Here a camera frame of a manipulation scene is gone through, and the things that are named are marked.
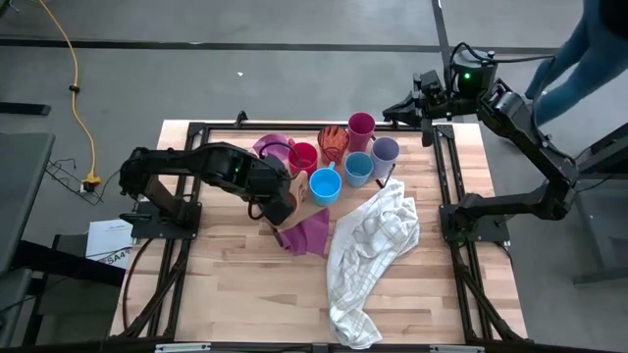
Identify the red transparent ribbed glass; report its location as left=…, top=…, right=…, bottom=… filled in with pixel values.
left=316, top=125, right=351, bottom=167

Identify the black desk frame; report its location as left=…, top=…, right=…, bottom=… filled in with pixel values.
left=539, top=122, right=628, bottom=288

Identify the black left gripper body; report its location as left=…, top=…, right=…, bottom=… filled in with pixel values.
left=247, top=159, right=296, bottom=227

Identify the red mug with handle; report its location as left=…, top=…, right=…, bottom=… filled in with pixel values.
left=287, top=138, right=320, bottom=178

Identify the lavender tall plastic cup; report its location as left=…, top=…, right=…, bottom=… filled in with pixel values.
left=370, top=136, right=401, bottom=179

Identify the person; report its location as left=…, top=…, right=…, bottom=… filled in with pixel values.
left=524, top=0, right=628, bottom=126

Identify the pink tall plastic cup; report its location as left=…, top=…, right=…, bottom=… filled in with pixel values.
left=346, top=111, right=377, bottom=153

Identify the white checked towel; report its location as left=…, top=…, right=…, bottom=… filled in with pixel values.
left=326, top=178, right=422, bottom=350

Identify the yellow power cable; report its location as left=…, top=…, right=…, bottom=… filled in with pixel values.
left=37, top=0, right=103, bottom=192

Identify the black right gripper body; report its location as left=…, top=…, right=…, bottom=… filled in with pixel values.
left=413, top=70, right=446, bottom=148

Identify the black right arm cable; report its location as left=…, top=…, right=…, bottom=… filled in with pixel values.
left=448, top=41, right=558, bottom=68

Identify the black floor bar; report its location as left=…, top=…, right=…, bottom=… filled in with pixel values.
left=0, top=101, right=52, bottom=118

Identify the dark curved hose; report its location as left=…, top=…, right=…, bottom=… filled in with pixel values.
left=121, top=237, right=154, bottom=330

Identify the purple cloth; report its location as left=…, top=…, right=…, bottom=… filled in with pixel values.
left=252, top=132, right=331, bottom=259

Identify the black aluminium rig frame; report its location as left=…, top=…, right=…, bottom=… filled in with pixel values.
left=115, top=110, right=529, bottom=344

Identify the silver metal bracket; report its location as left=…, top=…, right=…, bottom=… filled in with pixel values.
left=155, top=342, right=212, bottom=353
left=430, top=345, right=486, bottom=353

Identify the light blue handleless cup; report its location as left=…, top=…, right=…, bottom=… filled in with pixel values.
left=343, top=151, right=375, bottom=189

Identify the black desk base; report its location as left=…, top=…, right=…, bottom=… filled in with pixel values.
left=0, top=233, right=128, bottom=347

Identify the white paper label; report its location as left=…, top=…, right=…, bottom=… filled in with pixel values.
left=85, top=218, right=134, bottom=270

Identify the blue mug with handle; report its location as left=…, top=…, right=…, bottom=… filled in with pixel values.
left=308, top=161, right=343, bottom=208

